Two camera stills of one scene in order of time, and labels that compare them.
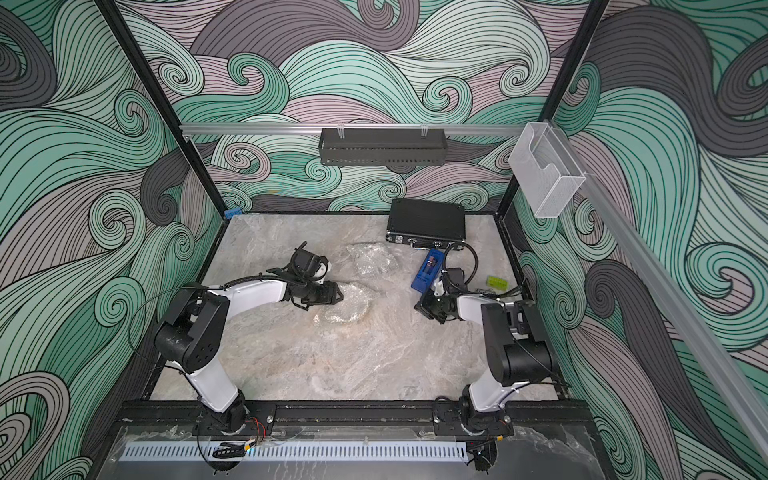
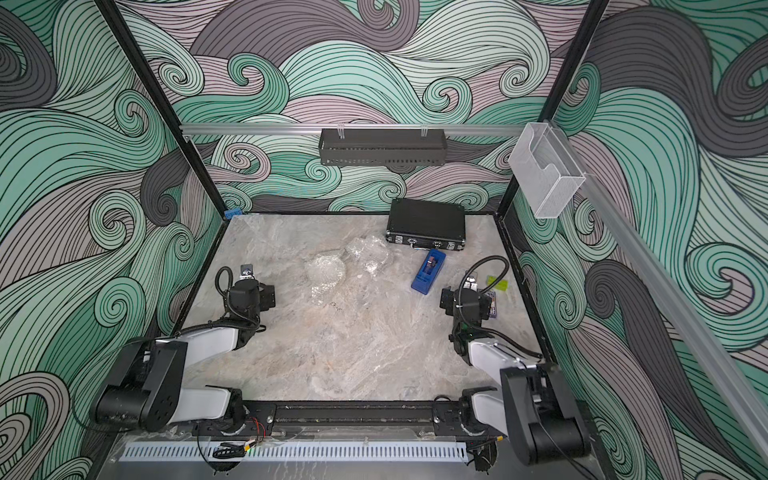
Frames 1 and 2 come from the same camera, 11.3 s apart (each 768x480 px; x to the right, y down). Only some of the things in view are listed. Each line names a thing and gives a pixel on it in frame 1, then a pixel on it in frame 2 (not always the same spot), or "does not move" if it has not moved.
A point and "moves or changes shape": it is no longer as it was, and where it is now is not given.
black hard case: (427, 224) does not move
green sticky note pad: (497, 283) does not move
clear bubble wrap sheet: (355, 303) moves or changes shape
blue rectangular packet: (428, 271) does not move
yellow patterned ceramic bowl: (355, 303) moves or changes shape
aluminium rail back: (350, 128) does not move
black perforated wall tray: (383, 146) does not move
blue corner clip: (228, 214) does not move
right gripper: (424, 306) → (448, 299)
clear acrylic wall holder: (547, 173) does not move
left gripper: (329, 296) → (266, 297)
